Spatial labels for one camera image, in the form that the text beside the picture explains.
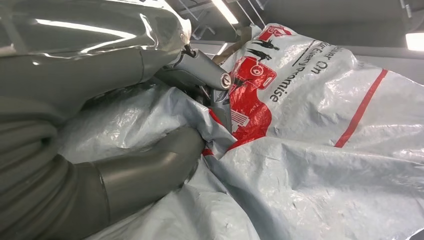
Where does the grey plastic mailer package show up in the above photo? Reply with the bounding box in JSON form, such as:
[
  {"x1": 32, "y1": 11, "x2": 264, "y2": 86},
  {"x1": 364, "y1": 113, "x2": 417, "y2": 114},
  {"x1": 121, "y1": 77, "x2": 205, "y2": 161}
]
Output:
[{"x1": 57, "y1": 23, "x2": 424, "y2": 240}]

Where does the long ceiling strip light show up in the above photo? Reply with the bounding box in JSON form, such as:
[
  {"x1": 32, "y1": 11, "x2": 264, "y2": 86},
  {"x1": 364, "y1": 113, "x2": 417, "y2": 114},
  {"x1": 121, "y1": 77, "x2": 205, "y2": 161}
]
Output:
[{"x1": 211, "y1": 0, "x2": 239, "y2": 25}]

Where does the rectangular ceiling panel light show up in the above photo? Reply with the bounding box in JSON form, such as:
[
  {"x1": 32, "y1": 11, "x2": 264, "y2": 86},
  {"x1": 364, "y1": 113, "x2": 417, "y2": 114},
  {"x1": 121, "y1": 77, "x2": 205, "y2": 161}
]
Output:
[{"x1": 405, "y1": 32, "x2": 424, "y2": 52}]

